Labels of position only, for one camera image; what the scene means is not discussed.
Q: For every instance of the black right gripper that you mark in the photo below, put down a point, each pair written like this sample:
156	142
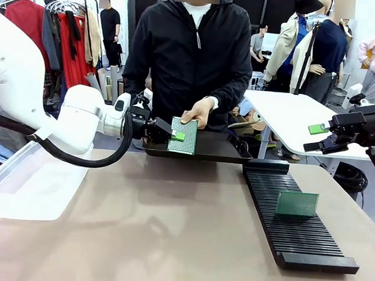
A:
363	127

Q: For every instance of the mannequin with navy top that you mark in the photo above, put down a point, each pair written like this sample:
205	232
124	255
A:
330	50

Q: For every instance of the person in black t-shirt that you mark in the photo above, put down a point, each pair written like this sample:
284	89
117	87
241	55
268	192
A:
110	27

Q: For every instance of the person's right forearm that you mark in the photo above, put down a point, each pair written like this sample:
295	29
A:
135	83

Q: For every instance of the mannequin with beige coat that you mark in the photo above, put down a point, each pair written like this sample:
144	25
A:
286	41

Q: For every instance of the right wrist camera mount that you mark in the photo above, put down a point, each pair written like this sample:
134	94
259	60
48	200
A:
355	96

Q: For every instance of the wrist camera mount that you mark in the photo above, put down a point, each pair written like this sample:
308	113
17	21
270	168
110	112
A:
143	99
355	96

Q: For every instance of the beige garment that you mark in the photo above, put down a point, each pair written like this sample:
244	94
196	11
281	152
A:
93	39

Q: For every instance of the white work table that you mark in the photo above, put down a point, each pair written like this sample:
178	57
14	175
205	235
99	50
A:
297	121

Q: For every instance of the clear plastic container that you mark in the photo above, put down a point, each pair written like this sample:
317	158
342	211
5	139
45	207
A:
28	194

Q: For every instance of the person's left hand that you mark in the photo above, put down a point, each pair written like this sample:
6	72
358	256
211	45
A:
200	112

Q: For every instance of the person's left forearm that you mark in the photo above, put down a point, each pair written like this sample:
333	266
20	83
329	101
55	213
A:
232	92

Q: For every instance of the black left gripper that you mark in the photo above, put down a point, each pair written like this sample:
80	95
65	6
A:
150	128

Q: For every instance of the red blouse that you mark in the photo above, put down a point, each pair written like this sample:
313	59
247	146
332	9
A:
26	16

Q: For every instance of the person's black jacket torso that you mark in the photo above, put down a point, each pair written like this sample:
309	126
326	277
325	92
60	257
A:
192	58

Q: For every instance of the black slotted PCB rack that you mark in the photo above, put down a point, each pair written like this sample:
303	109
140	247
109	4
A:
290	229

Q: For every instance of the dark grey coat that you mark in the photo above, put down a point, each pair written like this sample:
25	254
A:
50	43

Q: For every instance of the green plastic object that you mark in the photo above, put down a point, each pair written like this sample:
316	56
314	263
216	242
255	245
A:
265	141

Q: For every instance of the grey paper roll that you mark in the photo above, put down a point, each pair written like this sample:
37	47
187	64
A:
94	80

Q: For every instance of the red long dress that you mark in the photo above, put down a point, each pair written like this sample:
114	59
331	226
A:
71	63

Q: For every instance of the white wristwatch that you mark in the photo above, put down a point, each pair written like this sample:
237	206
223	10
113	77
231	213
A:
214	103

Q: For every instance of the tall grey cardboard tube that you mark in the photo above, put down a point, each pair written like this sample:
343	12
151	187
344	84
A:
114	82

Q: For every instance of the green PCB board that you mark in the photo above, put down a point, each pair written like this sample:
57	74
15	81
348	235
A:
298	204
189	143

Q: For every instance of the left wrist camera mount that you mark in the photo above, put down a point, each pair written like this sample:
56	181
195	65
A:
143	99

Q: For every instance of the black clothes rack frame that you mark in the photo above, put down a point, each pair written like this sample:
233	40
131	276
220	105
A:
90	29

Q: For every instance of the black rectangular tray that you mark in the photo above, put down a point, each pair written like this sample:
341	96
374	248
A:
215	148

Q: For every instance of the black scarf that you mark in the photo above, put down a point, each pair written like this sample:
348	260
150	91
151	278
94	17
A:
73	35

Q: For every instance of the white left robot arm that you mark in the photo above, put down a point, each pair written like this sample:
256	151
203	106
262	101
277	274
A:
19	73

